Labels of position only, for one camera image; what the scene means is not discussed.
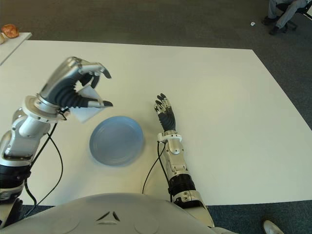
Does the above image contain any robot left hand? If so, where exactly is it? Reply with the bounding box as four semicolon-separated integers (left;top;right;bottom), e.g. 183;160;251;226
36;56;114;110

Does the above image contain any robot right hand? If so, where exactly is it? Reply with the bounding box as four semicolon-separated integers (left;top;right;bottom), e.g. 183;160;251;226
153;92;177;133

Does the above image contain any white napkin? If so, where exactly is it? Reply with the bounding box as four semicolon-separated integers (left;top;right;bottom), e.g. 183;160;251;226
70;85;104;125

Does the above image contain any blue round plate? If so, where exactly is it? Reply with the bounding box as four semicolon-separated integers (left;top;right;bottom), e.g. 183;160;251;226
89;116;146;168

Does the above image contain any white side table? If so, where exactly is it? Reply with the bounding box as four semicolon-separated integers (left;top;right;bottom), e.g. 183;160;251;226
0;32;33;66

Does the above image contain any reddish brown bread roll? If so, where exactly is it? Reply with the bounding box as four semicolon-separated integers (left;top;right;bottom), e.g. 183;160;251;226
1;23;20;39

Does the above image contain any grey robot torso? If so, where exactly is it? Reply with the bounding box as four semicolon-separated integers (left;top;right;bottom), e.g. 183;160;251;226
0;192;213;234

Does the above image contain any white shoe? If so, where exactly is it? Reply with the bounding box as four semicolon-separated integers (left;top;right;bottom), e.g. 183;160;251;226
262;219;285;234

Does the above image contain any seated person in jeans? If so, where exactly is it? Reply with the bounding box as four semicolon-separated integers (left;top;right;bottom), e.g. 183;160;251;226
267;0;303;36

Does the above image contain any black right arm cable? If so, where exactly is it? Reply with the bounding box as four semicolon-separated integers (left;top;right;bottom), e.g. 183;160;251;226
142;140;175;195

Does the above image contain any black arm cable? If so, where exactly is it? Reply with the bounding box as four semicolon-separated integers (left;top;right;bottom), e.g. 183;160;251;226
142;140;175;195
23;108;68;208

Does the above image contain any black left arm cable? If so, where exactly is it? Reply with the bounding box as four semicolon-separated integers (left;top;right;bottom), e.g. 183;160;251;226
23;108;68;208

